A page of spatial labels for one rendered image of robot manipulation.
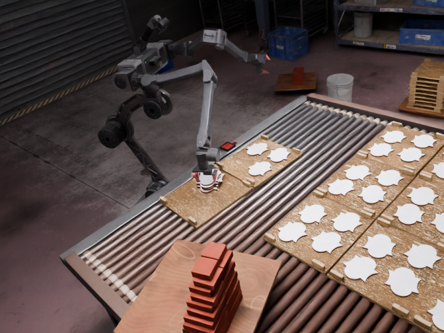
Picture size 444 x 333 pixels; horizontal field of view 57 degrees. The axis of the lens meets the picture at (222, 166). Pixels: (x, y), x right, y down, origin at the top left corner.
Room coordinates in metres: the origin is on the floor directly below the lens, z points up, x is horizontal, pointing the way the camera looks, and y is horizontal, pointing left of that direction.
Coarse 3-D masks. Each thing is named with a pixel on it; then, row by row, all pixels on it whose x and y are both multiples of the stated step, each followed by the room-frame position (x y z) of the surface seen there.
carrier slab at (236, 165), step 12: (252, 144) 2.25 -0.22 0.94; (276, 144) 2.20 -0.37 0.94; (240, 156) 2.14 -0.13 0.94; (252, 156) 2.11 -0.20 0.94; (264, 156) 2.09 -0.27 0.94; (288, 156) 2.04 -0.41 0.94; (300, 156) 2.02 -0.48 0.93; (228, 168) 2.03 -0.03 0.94; (240, 168) 2.00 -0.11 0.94; (276, 168) 1.93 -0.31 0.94; (240, 180) 1.90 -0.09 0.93; (264, 180) 1.85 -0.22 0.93
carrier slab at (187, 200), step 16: (224, 176) 1.95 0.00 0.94; (176, 192) 1.89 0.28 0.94; (192, 192) 1.86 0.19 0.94; (224, 192) 1.80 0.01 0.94; (240, 192) 1.78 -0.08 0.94; (176, 208) 1.74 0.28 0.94; (192, 208) 1.72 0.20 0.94; (208, 208) 1.69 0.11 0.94; (224, 208) 1.67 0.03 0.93; (192, 224) 1.59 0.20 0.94
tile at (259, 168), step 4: (256, 164) 2.00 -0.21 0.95; (260, 164) 1.99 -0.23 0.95; (264, 164) 1.99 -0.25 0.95; (268, 164) 1.98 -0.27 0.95; (248, 168) 1.98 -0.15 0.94; (252, 168) 1.96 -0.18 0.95; (256, 168) 1.95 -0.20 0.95; (260, 168) 1.95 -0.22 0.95; (264, 168) 1.94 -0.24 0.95; (268, 168) 1.93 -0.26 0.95; (252, 172) 1.92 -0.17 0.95; (256, 172) 1.92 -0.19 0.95; (260, 172) 1.91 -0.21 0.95; (264, 172) 1.90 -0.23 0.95
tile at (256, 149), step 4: (256, 144) 2.22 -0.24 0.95; (260, 144) 2.21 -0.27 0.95; (264, 144) 2.20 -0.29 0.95; (248, 148) 2.19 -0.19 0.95; (252, 148) 2.18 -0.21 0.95; (256, 148) 2.17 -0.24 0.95; (260, 148) 2.17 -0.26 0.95; (264, 148) 2.16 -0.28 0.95; (248, 152) 2.15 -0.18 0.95; (252, 152) 2.14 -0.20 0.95; (256, 152) 2.13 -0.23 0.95; (260, 152) 2.12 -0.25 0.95
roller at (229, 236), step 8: (368, 120) 2.30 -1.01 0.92; (360, 128) 2.23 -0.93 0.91; (352, 136) 2.16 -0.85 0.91; (336, 144) 2.09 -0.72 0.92; (344, 144) 2.10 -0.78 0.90; (328, 152) 2.02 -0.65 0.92; (320, 160) 1.96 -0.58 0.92; (312, 168) 1.90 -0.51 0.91; (304, 176) 1.85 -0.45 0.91; (288, 184) 1.79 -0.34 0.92; (296, 184) 1.80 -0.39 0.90; (280, 192) 1.73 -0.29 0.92; (272, 200) 1.68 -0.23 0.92; (264, 208) 1.63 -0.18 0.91; (248, 216) 1.59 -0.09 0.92; (256, 216) 1.59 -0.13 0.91; (240, 224) 1.54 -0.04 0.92; (248, 224) 1.55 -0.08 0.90; (232, 232) 1.50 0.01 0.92; (240, 232) 1.51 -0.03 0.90; (224, 240) 1.45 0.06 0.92
